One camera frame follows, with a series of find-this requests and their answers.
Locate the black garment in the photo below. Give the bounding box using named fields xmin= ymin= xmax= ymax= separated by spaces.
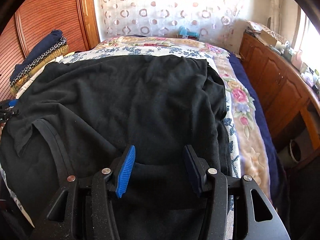
xmin=0 ymin=54 xmax=232 ymax=240

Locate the stack of folded clothes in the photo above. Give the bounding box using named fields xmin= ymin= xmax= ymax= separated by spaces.
xmin=9 ymin=29 xmax=69 ymax=96

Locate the navy blue bed sheet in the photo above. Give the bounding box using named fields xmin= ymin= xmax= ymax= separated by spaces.
xmin=229 ymin=53 xmax=287 ymax=205

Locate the floral pink bedspread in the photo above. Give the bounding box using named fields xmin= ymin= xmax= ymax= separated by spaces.
xmin=95 ymin=36 xmax=271 ymax=198

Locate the wooden louvred wardrobe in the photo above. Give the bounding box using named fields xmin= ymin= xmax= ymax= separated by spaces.
xmin=1 ymin=0 xmax=100 ymax=100

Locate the long wooden sideboard cabinet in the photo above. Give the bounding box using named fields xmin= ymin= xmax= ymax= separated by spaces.
xmin=239 ymin=33 xmax=319 ymax=160

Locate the blue floral white quilt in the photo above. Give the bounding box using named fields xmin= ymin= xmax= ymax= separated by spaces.
xmin=0 ymin=47 xmax=242 ymax=240

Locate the cardboard box on sideboard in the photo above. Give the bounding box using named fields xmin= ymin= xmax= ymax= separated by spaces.
xmin=259 ymin=30 xmax=281 ymax=47

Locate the teal object behind bed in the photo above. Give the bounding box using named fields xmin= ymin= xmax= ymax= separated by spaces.
xmin=177 ymin=26 xmax=200 ymax=41

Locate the side window drape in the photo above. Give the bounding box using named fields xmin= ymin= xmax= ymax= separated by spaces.
xmin=270 ymin=0 xmax=283 ymax=33

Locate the circle-pattern sheer curtain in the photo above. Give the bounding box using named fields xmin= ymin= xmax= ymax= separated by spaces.
xmin=94 ymin=0 xmax=249 ymax=43

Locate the window with wooden frame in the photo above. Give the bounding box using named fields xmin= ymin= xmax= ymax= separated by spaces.
xmin=294 ymin=7 xmax=319 ymax=71

